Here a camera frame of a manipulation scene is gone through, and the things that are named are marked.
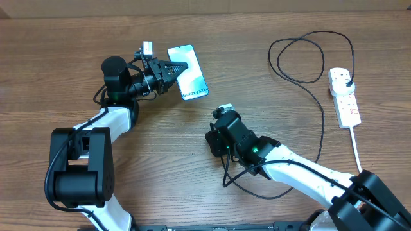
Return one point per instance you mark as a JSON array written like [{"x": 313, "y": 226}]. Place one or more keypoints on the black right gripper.
[{"x": 218, "y": 140}]

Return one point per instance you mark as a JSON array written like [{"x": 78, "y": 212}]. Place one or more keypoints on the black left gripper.
[{"x": 160, "y": 70}]

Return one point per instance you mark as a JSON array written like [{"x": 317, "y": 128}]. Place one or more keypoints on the Samsung Galaxy smartphone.
[{"x": 191, "y": 82}]

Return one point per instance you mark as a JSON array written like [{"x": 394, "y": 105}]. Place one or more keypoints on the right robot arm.
[{"x": 361, "y": 202}]

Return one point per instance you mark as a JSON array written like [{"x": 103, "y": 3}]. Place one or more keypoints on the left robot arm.
[{"x": 80, "y": 176}]

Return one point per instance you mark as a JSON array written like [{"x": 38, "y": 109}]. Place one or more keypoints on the white charger plug adapter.
[{"x": 341, "y": 87}]

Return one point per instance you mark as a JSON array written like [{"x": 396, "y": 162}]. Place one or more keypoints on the white power strip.
[{"x": 346, "y": 107}]

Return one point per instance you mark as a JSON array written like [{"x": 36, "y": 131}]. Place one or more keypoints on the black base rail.
[{"x": 275, "y": 226}]

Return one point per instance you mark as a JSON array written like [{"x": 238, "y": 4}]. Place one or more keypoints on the cardboard wall panel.
[{"x": 40, "y": 9}]

